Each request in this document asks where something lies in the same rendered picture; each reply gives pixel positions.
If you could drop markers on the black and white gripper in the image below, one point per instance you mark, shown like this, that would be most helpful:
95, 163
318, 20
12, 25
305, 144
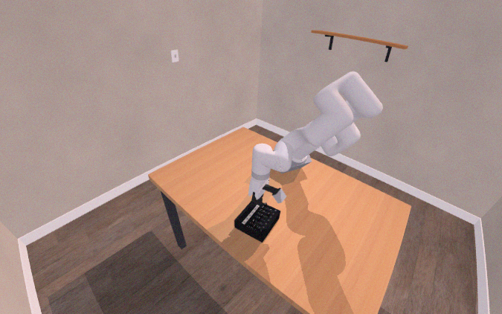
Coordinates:
256, 188

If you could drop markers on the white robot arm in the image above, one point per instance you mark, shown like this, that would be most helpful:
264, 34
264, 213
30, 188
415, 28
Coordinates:
327, 130

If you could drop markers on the black lighting desk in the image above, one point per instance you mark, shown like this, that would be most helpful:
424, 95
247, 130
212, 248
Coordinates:
250, 223

